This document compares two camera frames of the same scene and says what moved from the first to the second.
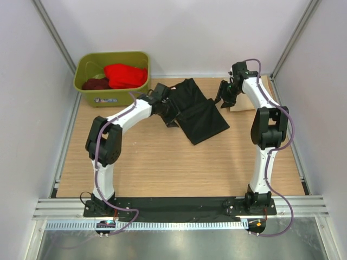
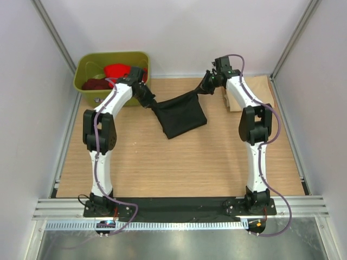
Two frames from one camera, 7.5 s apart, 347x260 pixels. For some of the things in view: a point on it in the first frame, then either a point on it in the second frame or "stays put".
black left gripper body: x=168 y=112 to x=145 y=96
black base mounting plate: x=180 y=207 stays put
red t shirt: x=122 y=75 stays put
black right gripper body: x=227 y=92 to x=210 y=82
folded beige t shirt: x=241 y=103 stays put
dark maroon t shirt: x=102 y=83 stays put
